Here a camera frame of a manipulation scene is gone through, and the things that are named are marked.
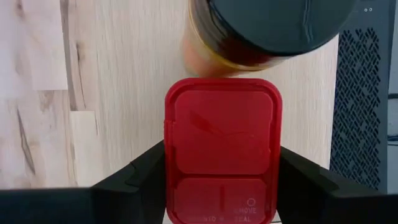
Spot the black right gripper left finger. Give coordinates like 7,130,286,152
0,139,167,224

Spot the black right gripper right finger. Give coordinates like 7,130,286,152
275,145,398,224

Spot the smoked paprika tin red lid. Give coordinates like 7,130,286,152
164,77,284,224

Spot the orange turmeric bottle black lid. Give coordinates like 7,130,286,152
182,0,357,79

